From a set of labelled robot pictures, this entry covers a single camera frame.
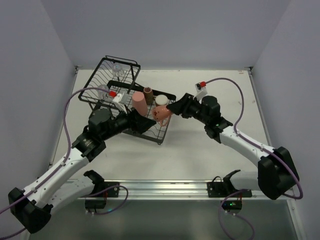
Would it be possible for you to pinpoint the control box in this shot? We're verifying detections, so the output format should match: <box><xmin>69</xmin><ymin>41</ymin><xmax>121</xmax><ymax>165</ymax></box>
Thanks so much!
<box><xmin>222</xmin><ymin>200</ymin><xmax>243</xmax><ymax>214</ymax></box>
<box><xmin>84</xmin><ymin>198</ymin><xmax>107</xmax><ymax>213</ymax></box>

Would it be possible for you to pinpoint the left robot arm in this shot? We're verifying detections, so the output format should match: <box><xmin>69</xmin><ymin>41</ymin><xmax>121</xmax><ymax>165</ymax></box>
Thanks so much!
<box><xmin>8</xmin><ymin>108</ymin><xmax>156</xmax><ymax>234</ymax></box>

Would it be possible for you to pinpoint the left control box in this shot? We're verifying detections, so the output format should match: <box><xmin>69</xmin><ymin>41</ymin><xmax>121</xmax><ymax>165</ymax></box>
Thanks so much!
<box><xmin>84</xmin><ymin>198</ymin><xmax>107</xmax><ymax>213</ymax></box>

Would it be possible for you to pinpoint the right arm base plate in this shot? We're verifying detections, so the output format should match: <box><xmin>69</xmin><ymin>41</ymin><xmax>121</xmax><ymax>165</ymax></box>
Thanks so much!
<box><xmin>206</xmin><ymin>181</ymin><xmax>237</xmax><ymax>198</ymax></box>

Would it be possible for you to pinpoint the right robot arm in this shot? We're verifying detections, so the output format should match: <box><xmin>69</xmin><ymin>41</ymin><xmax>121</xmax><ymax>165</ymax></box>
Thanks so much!
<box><xmin>167</xmin><ymin>93</ymin><xmax>302</xmax><ymax>200</ymax></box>

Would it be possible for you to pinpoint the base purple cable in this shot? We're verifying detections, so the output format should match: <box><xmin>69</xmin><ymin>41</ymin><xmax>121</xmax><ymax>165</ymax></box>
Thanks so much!
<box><xmin>217</xmin><ymin>187</ymin><xmax>256</xmax><ymax>238</ymax></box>
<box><xmin>87</xmin><ymin>183</ymin><xmax>130</xmax><ymax>216</ymax></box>

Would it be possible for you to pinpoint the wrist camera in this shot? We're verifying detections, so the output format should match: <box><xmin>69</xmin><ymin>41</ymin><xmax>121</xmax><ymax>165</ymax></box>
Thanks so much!
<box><xmin>112</xmin><ymin>91</ymin><xmax>129</xmax><ymax>114</ymax></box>
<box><xmin>195</xmin><ymin>81</ymin><xmax>208</xmax><ymax>101</ymax></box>

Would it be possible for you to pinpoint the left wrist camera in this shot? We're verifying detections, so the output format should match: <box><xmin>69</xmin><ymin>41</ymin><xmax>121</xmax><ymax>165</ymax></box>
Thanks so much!
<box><xmin>112</xmin><ymin>91</ymin><xmax>129</xmax><ymax>114</ymax></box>

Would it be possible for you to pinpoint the right control box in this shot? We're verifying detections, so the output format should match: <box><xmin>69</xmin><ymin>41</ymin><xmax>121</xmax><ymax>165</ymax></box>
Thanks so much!
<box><xmin>222</xmin><ymin>200</ymin><xmax>243</xmax><ymax>214</ymax></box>

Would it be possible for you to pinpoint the tall pink cup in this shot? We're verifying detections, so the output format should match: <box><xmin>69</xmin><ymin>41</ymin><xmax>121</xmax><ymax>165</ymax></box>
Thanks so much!
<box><xmin>132</xmin><ymin>91</ymin><xmax>148</xmax><ymax>116</ymax></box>

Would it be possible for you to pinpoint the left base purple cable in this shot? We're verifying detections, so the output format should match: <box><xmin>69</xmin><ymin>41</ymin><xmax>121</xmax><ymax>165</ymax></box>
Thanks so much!
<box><xmin>87</xmin><ymin>183</ymin><xmax>130</xmax><ymax>216</ymax></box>

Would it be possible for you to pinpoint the clear glass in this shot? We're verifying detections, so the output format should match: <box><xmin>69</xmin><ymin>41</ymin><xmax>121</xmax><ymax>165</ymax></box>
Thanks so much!
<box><xmin>97</xmin><ymin>84</ymin><xmax>111</xmax><ymax>100</ymax></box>
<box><xmin>111</xmin><ymin>62</ymin><xmax>125</xmax><ymax>78</ymax></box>

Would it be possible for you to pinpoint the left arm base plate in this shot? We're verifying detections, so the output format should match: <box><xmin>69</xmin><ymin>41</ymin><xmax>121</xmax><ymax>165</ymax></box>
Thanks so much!
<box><xmin>100</xmin><ymin>181</ymin><xmax>120</xmax><ymax>198</ymax></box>

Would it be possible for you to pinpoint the pink mug white inside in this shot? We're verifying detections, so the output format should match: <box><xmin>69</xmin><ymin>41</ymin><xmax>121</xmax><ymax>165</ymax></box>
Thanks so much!
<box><xmin>152</xmin><ymin>105</ymin><xmax>173</xmax><ymax>127</ymax></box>

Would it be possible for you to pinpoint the aluminium mounting rail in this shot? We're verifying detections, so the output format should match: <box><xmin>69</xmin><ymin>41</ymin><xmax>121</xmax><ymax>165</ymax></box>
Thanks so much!
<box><xmin>19</xmin><ymin>178</ymin><xmax>296</xmax><ymax>240</ymax></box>

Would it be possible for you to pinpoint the brown mug with handle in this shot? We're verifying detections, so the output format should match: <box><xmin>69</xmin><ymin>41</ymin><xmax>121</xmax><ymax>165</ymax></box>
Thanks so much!
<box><xmin>143</xmin><ymin>87</ymin><xmax>154</xmax><ymax>105</ymax></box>

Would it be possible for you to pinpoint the clear glass near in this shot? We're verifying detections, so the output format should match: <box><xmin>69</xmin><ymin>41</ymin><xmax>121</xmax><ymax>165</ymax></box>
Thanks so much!
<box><xmin>97</xmin><ymin>84</ymin><xmax>111</xmax><ymax>100</ymax></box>

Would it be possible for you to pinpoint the clear glass far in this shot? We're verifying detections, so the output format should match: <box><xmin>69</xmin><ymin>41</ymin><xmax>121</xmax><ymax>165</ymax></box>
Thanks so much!
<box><xmin>111</xmin><ymin>62</ymin><xmax>125</xmax><ymax>78</ymax></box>

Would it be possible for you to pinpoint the white and brown cup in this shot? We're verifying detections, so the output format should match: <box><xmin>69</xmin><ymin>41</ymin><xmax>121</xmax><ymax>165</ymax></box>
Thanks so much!
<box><xmin>154</xmin><ymin>94</ymin><xmax>169</xmax><ymax>107</ymax></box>

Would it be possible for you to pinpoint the black wire dish rack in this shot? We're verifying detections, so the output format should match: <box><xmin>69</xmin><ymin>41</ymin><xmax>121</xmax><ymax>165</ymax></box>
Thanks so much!
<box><xmin>78</xmin><ymin>55</ymin><xmax>177</xmax><ymax>145</ymax></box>

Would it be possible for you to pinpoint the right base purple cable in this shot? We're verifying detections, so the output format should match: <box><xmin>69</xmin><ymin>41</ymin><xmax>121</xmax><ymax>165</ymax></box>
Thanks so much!
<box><xmin>217</xmin><ymin>187</ymin><xmax>256</xmax><ymax>238</ymax></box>

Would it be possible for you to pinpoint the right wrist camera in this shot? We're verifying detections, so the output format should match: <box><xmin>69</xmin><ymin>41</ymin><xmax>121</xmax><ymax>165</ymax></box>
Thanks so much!
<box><xmin>195</xmin><ymin>81</ymin><xmax>208</xmax><ymax>101</ymax></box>

